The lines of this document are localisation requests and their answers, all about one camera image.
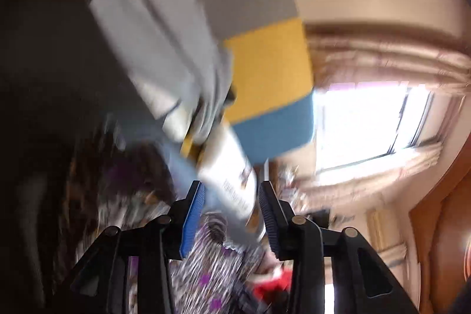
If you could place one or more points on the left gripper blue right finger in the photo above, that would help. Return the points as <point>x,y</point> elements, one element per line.
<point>275,221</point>

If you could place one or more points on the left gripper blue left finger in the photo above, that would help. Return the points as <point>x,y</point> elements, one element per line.
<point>193,205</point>

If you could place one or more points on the leopard print purple garment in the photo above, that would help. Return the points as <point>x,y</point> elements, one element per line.
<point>121,233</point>

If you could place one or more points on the middle patterned curtain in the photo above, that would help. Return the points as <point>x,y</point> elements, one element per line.
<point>346,185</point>

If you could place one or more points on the patterned curtain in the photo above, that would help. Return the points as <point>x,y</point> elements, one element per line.
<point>346,185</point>
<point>354,53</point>

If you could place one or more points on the red garment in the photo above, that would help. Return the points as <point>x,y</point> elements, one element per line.
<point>273,287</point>

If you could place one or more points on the wooden wardrobe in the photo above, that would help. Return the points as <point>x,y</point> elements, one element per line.
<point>441,227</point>

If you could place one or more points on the left patterned curtain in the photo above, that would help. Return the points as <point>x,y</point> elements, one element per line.
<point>354,53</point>

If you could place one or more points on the grey garment on chair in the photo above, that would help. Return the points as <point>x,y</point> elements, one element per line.
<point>171,55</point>

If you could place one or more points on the grey yellow blue chair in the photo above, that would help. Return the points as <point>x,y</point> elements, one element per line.
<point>272,77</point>

